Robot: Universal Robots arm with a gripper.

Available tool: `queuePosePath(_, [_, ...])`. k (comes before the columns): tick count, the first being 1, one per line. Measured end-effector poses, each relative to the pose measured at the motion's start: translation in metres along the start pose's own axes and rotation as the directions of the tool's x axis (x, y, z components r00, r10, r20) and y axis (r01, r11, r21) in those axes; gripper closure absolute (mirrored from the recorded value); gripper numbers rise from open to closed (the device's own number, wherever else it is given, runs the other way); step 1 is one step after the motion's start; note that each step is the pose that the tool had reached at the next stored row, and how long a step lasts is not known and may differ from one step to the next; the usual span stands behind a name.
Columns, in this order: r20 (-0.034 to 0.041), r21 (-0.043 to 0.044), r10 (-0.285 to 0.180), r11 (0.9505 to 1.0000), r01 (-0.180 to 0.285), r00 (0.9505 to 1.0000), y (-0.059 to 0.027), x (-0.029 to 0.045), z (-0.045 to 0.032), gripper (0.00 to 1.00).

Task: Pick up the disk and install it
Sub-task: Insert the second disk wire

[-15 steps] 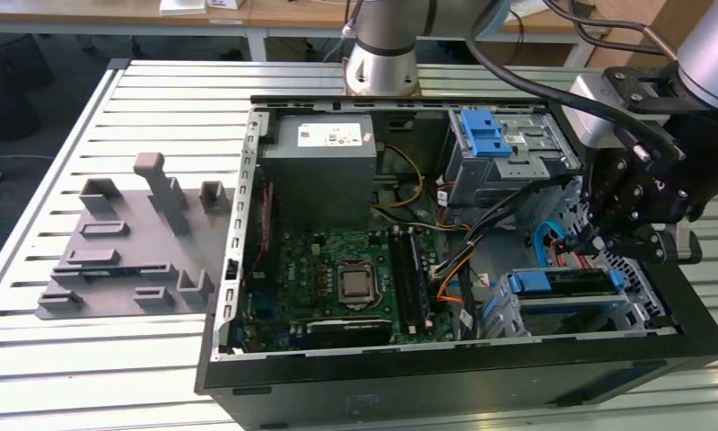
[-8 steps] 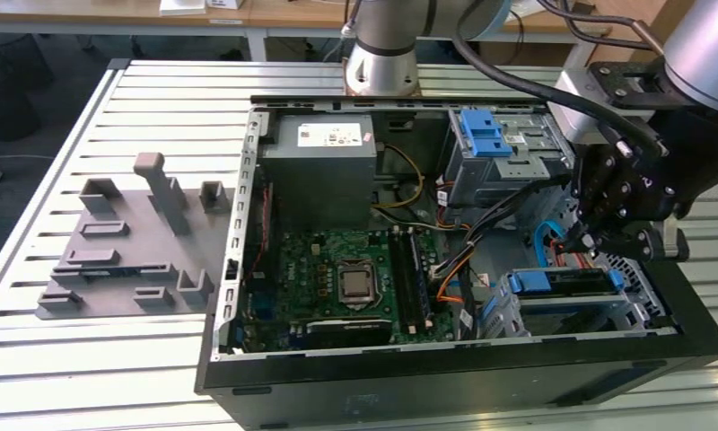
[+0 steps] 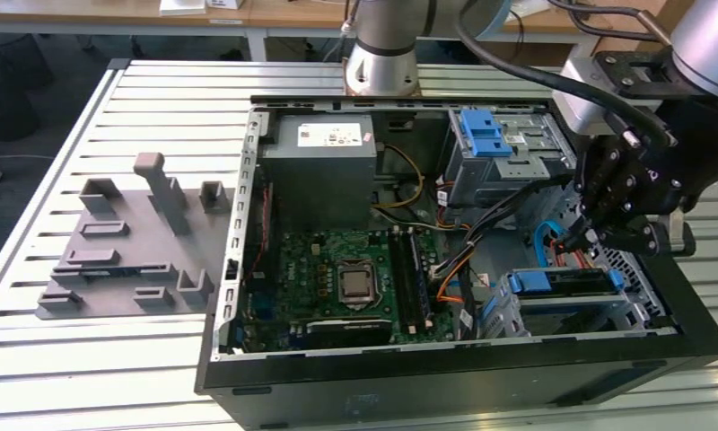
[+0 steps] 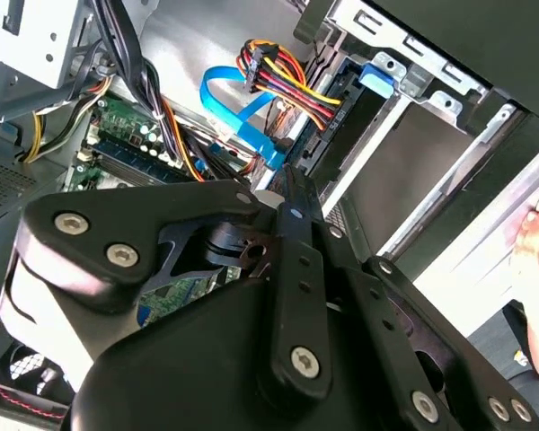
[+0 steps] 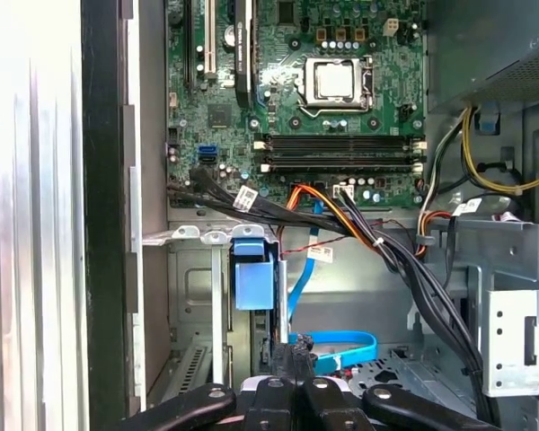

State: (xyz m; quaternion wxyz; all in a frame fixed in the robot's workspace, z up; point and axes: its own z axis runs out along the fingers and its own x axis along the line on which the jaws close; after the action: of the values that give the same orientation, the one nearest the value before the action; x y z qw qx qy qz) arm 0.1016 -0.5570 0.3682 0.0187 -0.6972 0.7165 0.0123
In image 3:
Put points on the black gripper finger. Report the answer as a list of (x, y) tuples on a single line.
[(632, 233), (599, 170)]

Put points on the hard disk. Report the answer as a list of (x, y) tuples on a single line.
[(524, 283)]

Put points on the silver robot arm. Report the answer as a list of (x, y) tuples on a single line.
[(383, 45)]

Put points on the grey disk bay cage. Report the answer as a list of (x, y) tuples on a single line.
[(568, 310)]

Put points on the grey optical drive cage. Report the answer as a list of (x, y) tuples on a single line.
[(515, 175)]

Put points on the blue plastic latch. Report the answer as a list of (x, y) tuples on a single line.
[(486, 134)]

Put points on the wooden cabinet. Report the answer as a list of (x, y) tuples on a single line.
[(626, 38)]

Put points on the installed RAM stick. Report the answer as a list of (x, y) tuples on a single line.
[(422, 283)]

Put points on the CPU socket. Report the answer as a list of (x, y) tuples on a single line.
[(358, 262)]

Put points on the black PC case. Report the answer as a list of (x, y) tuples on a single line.
[(455, 390)]

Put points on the grey power supply unit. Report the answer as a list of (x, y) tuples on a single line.
[(318, 188)]

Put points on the silver CPU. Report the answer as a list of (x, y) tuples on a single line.
[(356, 285)]

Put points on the black graphics card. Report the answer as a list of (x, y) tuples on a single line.
[(347, 334)]

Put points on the green motherboard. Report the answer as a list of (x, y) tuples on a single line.
[(306, 269)]

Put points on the white box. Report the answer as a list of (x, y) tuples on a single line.
[(224, 3), (183, 6)]

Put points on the grey parts rack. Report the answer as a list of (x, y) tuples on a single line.
[(138, 251)]

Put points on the wooden desk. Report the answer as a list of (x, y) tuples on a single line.
[(96, 20)]

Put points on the black office chair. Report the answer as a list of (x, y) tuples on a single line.
[(6, 90)]

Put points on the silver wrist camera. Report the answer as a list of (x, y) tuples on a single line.
[(580, 121)]

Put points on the black camera bracket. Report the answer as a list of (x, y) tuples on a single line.
[(616, 67)]

